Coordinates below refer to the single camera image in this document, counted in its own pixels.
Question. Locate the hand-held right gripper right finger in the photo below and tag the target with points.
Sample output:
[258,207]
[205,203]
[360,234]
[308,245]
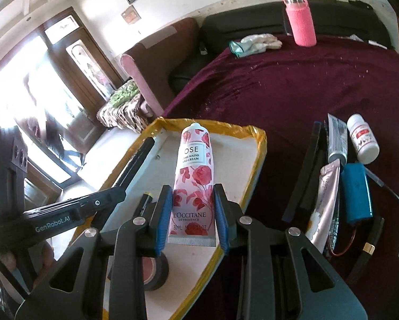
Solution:
[221,221]

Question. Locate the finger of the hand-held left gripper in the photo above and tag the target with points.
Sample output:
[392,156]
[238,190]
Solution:
[136,163]

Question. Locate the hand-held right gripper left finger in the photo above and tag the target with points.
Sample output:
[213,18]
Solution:
[163,220]

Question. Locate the rose print hand cream tube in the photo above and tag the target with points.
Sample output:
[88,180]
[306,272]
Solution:
[193,173]

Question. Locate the white tray yellow taped rim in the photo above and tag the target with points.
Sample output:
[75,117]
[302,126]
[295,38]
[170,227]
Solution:
[232,160]

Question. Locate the long black bar blue tip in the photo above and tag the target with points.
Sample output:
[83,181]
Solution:
[302,170]

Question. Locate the long black bar orange tip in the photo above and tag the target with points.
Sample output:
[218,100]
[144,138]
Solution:
[314,176]

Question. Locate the pink silver cream tube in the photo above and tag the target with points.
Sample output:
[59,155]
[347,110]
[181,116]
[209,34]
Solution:
[324,206]

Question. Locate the black marker white print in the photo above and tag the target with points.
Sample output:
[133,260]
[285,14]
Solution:
[332,233]

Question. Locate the black lipstick gold band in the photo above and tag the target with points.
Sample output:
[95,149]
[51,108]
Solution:
[367,250]

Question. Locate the floral brown cloth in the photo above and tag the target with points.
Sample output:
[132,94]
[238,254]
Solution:
[119,116]

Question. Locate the black tape roll red core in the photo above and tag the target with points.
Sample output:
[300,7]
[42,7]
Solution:
[153,270]

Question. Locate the green patterned cushion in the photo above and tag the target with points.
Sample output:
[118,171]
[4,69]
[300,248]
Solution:
[123,93]

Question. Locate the maroon armchair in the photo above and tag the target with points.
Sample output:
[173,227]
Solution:
[159,56]

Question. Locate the wooden glass door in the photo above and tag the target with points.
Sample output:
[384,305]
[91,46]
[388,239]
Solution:
[86,60]

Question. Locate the grey metal tube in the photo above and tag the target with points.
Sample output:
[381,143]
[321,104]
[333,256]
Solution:
[337,140]

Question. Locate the maroon tablecloth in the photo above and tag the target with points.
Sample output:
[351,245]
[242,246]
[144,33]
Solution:
[286,83]

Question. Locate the white pill bottle red label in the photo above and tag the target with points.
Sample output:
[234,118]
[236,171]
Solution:
[362,140]

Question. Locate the thin dark pen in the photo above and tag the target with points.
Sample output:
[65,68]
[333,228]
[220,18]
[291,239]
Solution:
[384,186]

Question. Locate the pink sleeved water bottle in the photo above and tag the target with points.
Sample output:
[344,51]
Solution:
[299,23]

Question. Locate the white paper scraps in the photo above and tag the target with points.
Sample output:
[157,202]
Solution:
[356,37]

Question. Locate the small wall picture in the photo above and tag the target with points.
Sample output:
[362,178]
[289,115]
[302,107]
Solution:
[130,15]

